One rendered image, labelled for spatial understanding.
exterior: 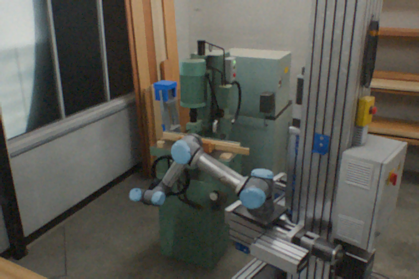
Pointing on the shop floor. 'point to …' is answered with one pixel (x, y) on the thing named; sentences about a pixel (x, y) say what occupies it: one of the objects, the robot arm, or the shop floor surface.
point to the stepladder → (160, 93)
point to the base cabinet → (196, 223)
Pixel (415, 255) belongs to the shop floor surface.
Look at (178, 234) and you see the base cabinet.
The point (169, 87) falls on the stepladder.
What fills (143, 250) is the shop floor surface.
